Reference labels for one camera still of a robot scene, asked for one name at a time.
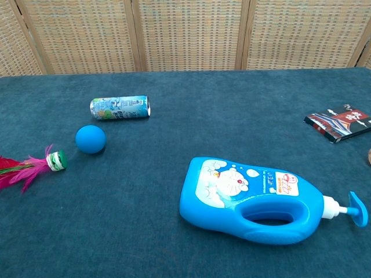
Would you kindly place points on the pink feather shuttlecock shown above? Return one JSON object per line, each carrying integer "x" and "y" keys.
{"x": 32, "y": 169}

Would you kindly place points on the blue pump detergent bottle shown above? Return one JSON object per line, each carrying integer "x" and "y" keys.
{"x": 220, "y": 202}

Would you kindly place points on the light blue drink can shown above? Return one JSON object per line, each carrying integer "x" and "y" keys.
{"x": 119, "y": 107}

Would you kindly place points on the blue rubber ball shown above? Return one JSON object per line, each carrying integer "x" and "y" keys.
{"x": 91, "y": 139}

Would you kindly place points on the woven wooden folding screen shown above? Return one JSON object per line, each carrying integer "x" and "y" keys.
{"x": 185, "y": 34}

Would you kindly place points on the red black snack packet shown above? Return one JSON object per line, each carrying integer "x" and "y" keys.
{"x": 339, "y": 123}

